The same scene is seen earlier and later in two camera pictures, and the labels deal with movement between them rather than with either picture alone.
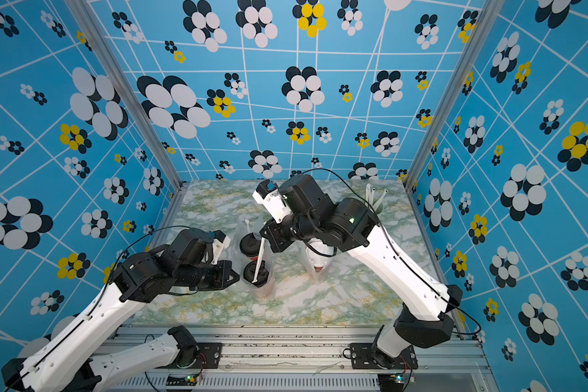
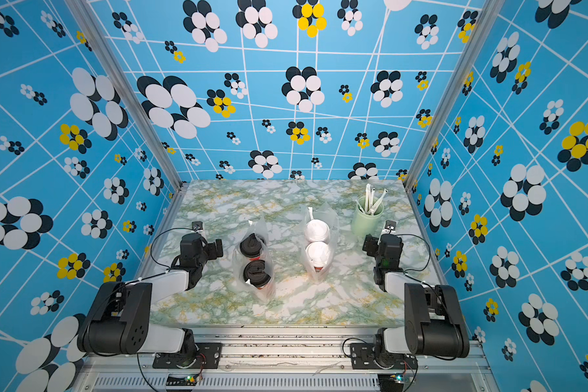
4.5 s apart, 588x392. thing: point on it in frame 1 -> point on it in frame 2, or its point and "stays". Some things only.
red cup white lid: x=318 y=261 stays
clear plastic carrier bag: x=254 y=260 stays
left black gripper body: x=211 y=277 -> x=211 y=252
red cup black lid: x=250 y=246 stays
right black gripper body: x=293 y=229 -> x=372 y=243
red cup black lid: x=249 y=273 stays
